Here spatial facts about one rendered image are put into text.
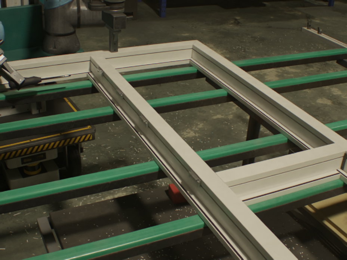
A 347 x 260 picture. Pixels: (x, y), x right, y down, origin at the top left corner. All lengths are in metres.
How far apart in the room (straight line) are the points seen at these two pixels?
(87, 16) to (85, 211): 1.11
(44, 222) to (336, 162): 0.89
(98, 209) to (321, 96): 2.77
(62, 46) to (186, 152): 1.32
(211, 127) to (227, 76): 1.58
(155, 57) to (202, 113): 1.63
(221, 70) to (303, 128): 0.46
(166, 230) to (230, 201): 0.15
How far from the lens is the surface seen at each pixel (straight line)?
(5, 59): 1.56
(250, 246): 0.98
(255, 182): 1.15
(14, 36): 2.48
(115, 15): 1.71
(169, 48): 1.87
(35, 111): 2.70
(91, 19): 2.36
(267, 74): 4.25
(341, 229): 1.53
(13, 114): 2.72
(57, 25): 2.36
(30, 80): 1.59
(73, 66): 1.75
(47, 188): 1.18
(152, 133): 1.30
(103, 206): 1.55
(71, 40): 2.40
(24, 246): 2.32
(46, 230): 1.53
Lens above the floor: 1.55
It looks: 30 degrees down
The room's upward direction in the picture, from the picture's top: 3 degrees clockwise
